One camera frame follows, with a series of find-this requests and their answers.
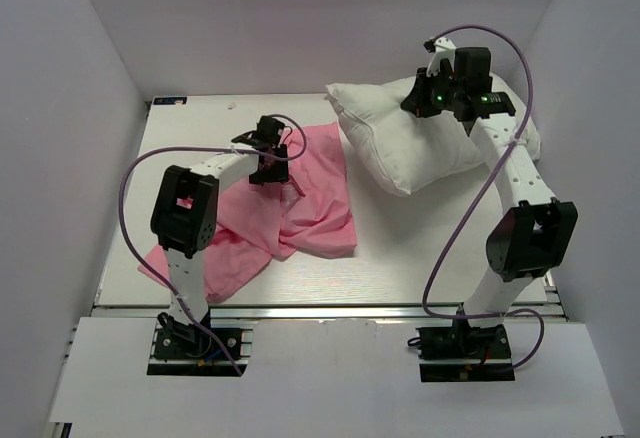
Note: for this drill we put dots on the pink pillowcase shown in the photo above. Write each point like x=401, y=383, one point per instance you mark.
x=251, y=229

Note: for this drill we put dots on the white pillow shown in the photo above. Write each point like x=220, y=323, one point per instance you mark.
x=402, y=152

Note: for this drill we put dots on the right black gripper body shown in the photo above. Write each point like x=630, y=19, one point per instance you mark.
x=436, y=92

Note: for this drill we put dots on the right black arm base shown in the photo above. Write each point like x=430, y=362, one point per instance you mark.
x=463, y=355

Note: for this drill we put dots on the white front board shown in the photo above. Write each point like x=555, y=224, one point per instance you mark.
x=334, y=379

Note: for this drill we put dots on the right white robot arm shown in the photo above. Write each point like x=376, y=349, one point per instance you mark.
x=534, y=232

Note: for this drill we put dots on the blue label sticker left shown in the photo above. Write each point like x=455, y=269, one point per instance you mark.
x=169, y=101

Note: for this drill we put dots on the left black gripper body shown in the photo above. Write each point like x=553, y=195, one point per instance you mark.
x=278, y=172

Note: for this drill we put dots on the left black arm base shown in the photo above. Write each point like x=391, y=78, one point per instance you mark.
x=184, y=350

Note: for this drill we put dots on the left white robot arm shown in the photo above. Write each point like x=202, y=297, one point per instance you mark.
x=185, y=211

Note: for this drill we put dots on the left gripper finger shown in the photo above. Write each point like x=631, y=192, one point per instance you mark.
x=290, y=196
x=298, y=188

